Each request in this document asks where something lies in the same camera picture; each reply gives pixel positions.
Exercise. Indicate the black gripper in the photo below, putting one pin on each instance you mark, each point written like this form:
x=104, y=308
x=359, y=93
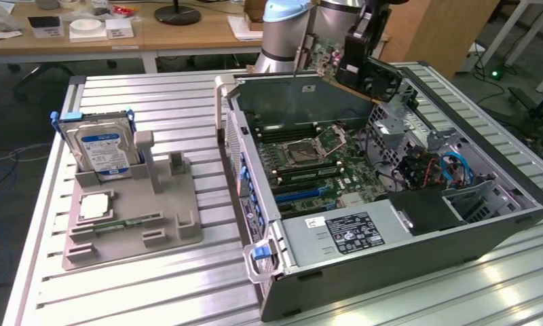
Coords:
x=353, y=54

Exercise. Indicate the green gpu card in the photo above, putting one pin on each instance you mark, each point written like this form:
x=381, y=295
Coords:
x=321, y=51

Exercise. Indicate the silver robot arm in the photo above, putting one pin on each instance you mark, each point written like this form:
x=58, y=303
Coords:
x=281, y=40

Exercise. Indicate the wooden cabinet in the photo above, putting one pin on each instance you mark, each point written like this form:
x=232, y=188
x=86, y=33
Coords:
x=439, y=34

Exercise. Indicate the metal socket cover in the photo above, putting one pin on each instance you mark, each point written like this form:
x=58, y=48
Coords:
x=333, y=136

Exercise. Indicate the stack of white papers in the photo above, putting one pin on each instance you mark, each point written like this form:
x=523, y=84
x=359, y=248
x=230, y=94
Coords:
x=246, y=30

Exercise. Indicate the metal drive cage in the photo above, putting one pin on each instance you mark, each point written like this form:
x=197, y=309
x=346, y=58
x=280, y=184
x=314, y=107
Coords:
x=394, y=132

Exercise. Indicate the cpu socket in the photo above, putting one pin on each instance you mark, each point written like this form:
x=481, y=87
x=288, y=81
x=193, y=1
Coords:
x=301, y=151

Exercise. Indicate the power strip with green light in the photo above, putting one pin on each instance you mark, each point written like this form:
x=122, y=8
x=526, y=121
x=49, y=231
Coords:
x=497, y=74

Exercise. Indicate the green motherboard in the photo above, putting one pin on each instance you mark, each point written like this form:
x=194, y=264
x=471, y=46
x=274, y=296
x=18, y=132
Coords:
x=350, y=169

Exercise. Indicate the black power connector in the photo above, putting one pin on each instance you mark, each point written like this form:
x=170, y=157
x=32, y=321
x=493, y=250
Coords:
x=411, y=171

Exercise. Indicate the wooden desk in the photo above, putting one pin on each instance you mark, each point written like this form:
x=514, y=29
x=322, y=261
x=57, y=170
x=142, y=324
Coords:
x=172, y=37

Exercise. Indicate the black round lamp base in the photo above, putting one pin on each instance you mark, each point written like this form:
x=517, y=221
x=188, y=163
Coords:
x=177, y=15

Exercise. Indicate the blue expansion slot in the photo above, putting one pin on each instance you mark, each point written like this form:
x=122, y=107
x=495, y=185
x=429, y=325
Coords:
x=298, y=195

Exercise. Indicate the black floor stand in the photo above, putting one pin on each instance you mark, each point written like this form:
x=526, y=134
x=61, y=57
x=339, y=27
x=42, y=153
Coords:
x=538, y=115

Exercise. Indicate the grey power supply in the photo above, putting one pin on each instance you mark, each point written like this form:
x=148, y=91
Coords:
x=343, y=231

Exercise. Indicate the plain white box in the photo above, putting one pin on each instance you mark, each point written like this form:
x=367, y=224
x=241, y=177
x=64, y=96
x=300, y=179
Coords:
x=120, y=29

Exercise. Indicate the red packet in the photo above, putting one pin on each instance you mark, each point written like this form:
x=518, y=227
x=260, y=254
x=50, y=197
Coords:
x=122, y=11

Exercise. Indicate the grey parts rack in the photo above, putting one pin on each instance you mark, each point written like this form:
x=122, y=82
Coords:
x=172, y=190

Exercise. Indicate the white box with round hole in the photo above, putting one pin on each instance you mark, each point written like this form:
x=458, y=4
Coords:
x=88, y=30

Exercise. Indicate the hard disk with blue carrier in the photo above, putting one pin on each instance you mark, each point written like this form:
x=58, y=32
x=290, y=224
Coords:
x=101, y=149

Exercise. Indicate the blue case latch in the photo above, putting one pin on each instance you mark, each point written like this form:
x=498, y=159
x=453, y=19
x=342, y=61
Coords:
x=258, y=253

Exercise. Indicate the open dark pc case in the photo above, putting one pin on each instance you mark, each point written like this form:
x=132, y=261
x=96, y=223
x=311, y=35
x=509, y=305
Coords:
x=389, y=265

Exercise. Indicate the black chair base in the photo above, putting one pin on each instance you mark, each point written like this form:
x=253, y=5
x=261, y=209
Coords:
x=58, y=73

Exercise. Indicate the black and white box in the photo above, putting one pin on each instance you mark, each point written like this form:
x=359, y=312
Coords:
x=45, y=27

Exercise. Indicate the green ram stick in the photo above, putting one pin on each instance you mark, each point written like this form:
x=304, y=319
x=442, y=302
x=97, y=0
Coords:
x=122, y=225

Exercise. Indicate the silver cpu chip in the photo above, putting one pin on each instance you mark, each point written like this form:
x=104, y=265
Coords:
x=94, y=207

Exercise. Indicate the white desk frame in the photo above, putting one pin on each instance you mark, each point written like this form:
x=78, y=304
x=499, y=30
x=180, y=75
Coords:
x=511, y=30

